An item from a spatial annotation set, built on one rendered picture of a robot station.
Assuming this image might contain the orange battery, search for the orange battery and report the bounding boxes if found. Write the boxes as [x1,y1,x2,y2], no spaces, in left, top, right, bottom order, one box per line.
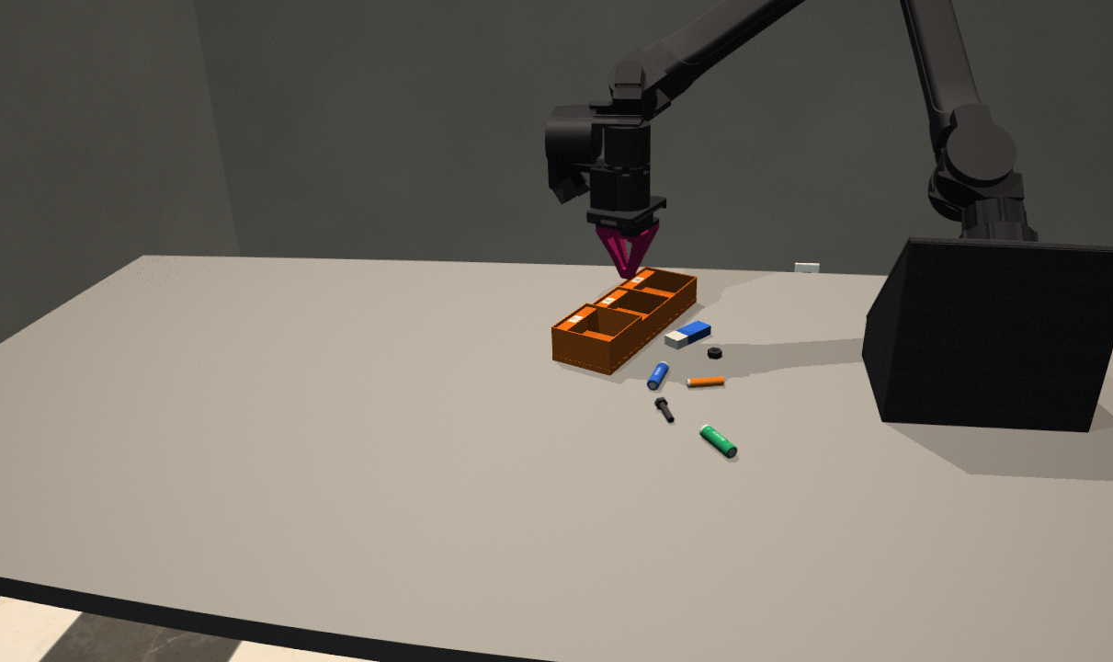
[687,377,723,388]

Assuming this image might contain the orange rack of three bins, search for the orange rack of three bins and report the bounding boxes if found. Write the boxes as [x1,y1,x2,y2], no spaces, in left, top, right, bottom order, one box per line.
[551,267,697,376]

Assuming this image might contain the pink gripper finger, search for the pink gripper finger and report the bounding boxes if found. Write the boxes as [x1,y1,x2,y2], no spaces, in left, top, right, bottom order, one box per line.
[595,227,649,280]
[614,223,659,277]

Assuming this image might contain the blue aa battery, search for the blue aa battery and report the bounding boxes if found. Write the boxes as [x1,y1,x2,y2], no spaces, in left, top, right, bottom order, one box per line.
[647,360,669,391]

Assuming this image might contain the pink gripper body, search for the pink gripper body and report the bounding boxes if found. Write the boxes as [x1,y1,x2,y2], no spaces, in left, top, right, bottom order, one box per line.
[587,164,666,237]

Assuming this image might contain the blue rectangular block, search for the blue rectangular block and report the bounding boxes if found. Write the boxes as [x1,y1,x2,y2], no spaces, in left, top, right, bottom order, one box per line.
[664,322,711,349]

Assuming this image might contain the green aa battery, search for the green aa battery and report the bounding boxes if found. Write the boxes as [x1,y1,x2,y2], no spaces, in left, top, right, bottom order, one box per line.
[699,425,737,460]

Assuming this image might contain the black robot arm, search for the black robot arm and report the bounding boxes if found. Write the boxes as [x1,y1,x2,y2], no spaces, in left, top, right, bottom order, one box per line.
[545,0,1040,243]

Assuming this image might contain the black hex bolt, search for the black hex bolt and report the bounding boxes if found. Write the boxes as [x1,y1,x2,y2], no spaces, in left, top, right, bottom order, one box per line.
[654,397,674,423]

